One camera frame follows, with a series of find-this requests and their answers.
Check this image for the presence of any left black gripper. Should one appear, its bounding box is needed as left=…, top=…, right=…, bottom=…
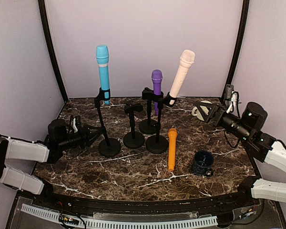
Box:
left=58, top=124, right=102, bottom=151

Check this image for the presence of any black stand of blue microphone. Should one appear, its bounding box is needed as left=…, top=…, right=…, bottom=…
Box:
left=94, top=88, right=121, bottom=157

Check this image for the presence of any orange microphone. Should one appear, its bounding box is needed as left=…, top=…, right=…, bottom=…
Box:
left=168, top=128, right=178, bottom=171

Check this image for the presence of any black stand of orange microphone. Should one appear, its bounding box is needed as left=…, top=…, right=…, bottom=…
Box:
left=123, top=103, right=145, bottom=149

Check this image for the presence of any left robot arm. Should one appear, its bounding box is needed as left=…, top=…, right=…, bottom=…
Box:
left=0, top=116, right=104, bottom=208

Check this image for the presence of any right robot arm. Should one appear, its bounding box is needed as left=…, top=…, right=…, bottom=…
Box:
left=195, top=102, right=286, bottom=207

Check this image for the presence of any pink microphone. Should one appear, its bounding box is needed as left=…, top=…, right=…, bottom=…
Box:
left=169, top=50, right=195, bottom=98

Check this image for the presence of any black stand of purple microphone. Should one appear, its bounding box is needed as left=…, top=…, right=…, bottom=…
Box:
left=139, top=87, right=163, bottom=135

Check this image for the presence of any black stand of pink microphone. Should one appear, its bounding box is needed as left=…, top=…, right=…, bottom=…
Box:
left=145, top=93, right=177, bottom=154

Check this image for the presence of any purple microphone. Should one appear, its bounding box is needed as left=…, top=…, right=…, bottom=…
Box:
left=151, top=69, right=163, bottom=116

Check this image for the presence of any blue microphone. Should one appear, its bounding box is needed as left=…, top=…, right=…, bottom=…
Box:
left=96, top=45, right=110, bottom=104

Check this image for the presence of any white ribbed mug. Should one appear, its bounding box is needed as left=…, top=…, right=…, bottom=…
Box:
left=192, top=100, right=214, bottom=121

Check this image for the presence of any dark blue mug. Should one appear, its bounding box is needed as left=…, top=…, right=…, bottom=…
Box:
left=192, top=151, right=214, bottom=177

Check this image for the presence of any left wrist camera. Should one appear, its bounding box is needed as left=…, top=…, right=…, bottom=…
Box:
left=68, top=115, right=81, bottom=133

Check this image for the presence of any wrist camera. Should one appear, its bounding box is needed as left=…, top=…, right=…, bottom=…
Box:
left=68, top=115, right=81, bottom=133
left=224, top=84, right=240, bottom=116

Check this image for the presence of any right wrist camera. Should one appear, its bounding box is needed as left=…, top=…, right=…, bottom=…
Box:
left=224, top=84, right=240, bottom=116

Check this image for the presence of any black front rail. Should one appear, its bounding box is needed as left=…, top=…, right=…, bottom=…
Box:
left=33, top=192, right=259, bottom=215

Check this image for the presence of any white slotted cable duct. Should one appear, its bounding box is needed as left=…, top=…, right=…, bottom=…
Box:
left=20, top=204, right=218, bottom=229

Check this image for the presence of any right black frame post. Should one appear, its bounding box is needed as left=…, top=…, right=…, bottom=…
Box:
left=225, top=0, right=250, bottom=84

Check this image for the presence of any black frame post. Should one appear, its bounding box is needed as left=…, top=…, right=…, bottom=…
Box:
left=38, top=0, right=69, bottom=103
left=225, top=0, right=250, bottom=84

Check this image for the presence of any left black frame post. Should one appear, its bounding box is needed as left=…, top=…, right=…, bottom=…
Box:
left=38, top=0, right=69, bottom=103

